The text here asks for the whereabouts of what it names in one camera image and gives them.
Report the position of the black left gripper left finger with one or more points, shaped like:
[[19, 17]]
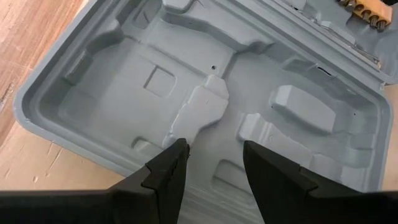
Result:
[[109, 208]]

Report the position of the grey plastic tool case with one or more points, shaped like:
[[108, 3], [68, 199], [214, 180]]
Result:
[[124, 102]]

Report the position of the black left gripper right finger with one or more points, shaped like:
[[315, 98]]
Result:
[[311, 202]]

